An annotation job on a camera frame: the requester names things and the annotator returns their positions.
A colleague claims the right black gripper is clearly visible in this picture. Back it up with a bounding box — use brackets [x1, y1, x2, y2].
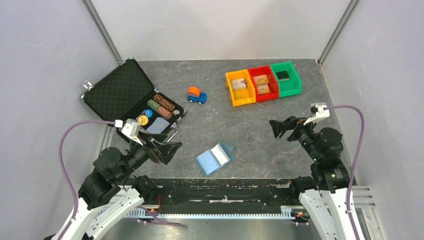
[269, 114, 323, 162]

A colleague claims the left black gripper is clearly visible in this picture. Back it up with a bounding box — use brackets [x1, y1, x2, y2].
[116, 129, 183, 181]

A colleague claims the blue card holder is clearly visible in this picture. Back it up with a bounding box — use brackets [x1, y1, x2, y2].
[194, 141, 235, 177]

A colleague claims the gold VIP card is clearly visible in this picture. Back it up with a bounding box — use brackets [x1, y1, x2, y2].
[256, 84, 271, 95]

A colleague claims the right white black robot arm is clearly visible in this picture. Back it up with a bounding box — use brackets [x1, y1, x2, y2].
[269, 116, 365, 240]

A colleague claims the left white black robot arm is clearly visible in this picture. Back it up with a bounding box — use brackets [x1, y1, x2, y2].
[47, 137, 182, 240]

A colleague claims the blue playing card deck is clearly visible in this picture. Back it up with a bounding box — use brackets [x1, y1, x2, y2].
[146, 117, 170, 134]

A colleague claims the gold card in red bin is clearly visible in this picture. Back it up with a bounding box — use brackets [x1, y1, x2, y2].
[253, 74, 269, 86]

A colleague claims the black card in green bin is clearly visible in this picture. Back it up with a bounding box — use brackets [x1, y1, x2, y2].
[275, 71, 290, 82]

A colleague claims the white card stack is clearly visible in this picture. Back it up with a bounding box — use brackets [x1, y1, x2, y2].
[230, 78, 247, 91]

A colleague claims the yellow dealer chip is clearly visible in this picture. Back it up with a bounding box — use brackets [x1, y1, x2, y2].
[136, 114, 149, 126]

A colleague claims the red storage bin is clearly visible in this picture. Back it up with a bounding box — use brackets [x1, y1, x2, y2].
[247, 65, 279, 102]

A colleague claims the green storage bin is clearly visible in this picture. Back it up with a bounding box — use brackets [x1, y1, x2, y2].
[269, 61, 302, 98]

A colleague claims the yellow storage bin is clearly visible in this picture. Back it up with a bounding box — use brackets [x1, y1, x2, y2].
[225, 69, 257, 107]

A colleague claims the blue orange toy car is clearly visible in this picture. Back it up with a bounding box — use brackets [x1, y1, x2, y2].
[187, 86, 208, 104]

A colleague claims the black poker chip case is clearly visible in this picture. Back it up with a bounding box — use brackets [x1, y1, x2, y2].
[81, 57, 186, 134]

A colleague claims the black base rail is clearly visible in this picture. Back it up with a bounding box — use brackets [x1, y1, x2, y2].
[143, 178, 303, 215]

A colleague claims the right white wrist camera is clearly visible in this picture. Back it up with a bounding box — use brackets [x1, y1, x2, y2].
[303, 102, 330, 126]

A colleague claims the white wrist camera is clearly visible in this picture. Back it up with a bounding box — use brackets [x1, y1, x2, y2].
[303, 102, 330, 126]
[114, 119, 145, 146]

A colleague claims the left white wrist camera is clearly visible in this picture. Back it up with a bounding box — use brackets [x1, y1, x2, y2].
[114, 119, 145, 146]

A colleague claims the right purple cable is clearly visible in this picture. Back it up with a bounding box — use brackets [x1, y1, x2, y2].
[291, 104, 366, 240]

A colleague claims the purple cable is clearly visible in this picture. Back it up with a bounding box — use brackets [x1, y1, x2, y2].
[56, 119, 183, 240]
[291, 104, 366, 240]

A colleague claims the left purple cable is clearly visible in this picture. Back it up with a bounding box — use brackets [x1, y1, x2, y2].
[56, 119, 183, 240]

